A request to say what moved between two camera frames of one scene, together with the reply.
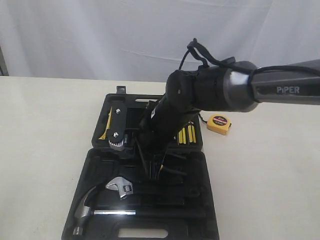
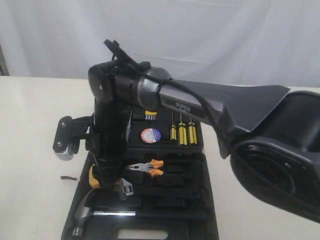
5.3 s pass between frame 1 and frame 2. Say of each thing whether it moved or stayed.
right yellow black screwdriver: stayed
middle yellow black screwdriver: stayed
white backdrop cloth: stayed
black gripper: moved
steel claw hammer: stayed
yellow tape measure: moved
